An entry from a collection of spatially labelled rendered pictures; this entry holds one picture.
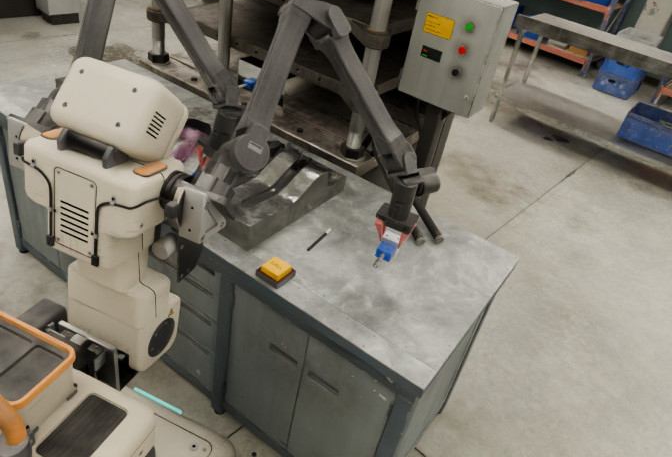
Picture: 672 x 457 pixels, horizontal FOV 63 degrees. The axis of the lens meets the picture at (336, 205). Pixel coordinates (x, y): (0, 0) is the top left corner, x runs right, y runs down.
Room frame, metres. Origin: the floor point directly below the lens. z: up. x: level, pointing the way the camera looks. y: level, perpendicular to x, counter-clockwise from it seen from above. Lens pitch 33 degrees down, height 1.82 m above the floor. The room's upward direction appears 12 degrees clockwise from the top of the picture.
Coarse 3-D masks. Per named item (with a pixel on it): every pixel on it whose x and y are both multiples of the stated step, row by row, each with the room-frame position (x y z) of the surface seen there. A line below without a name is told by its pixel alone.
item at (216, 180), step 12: (204, 168) 0.93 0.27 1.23; (216, 168) 0.92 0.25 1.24; (228, 168) 0.93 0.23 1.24; (180, 180) 0.89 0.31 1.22; (192, 180) 0.92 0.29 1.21; (204, 180) 0.90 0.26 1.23; (216, 180) 0.90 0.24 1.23; (228, 180) 0.92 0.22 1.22; (204, 192) 0.87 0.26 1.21; (216, 192) 0.89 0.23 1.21; (228, 192) 0.90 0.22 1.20; (216, 204) 0.87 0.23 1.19; (228, 204) 0.87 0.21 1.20; (228, 216) 0.90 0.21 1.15
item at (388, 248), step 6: (384, 234) 1.22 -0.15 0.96; (390, 234) 1.22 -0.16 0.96; (384, 240) 1.20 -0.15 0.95; (390, 240) 1.20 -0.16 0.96; (396, 240) 1.20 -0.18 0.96; (378, 246) 1.18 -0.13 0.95; (384, 246) 1.18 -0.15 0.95; (390, 246) 1.19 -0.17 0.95; (396, 246) 1.19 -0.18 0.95; (378, 252) 1.16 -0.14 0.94; (384, 252) 1.16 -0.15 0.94; (390, 252) 1.16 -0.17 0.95; (396, 252) 1.19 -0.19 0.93; (378, 258) 1.14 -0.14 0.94; (384, 258) 1.16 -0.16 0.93; (390, 258) 1.16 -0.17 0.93; (378, 264) 1.11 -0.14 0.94
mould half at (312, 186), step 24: (264, 168) 1.53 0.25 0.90; (312, 168) 1.54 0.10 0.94; (240, 192) 1.39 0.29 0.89; (288, 192) 1.44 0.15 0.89; (312, 192) 1.48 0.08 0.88; (336, 192) 1.62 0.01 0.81; (240, 216) 1.26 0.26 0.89; (264, 216) 1.28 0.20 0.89; (288, 216) 1.38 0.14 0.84; (240, 240) 1.24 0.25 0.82
